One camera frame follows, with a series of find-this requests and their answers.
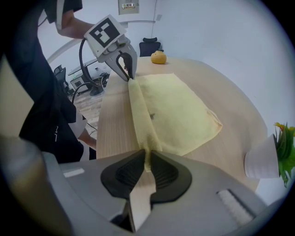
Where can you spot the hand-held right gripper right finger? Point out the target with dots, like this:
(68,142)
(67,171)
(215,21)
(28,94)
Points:
(207,196)

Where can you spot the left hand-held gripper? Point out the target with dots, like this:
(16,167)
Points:
(103,34)

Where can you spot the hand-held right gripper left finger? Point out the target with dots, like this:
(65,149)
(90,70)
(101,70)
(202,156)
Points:
(92,184)

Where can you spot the yellow cloth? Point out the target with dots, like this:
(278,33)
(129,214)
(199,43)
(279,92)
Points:
(172,110)

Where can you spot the person's left forearm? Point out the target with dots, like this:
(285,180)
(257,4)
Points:
(76,28)

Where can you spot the black white striped bag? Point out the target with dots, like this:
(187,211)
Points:
(104,79)

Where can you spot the black office chair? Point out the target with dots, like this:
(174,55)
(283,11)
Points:
(148,47)

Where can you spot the black round stand base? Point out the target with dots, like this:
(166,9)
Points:
(94,92)

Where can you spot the person's bare leg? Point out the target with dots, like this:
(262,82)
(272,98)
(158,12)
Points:
(88,139)

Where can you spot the grey box device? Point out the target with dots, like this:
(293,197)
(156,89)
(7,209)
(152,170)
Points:
(78,83)

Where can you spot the black mesh chair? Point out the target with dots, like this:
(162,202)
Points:
(60,76)

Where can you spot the sunflower in white pot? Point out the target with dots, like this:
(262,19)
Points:
(262,159)

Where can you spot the person's black clothing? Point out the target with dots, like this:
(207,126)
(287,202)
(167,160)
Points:
(41,92)

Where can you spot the grey wall panel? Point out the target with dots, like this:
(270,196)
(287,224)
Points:
(129,7)

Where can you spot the white wall switch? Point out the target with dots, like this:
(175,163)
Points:
(159,17)

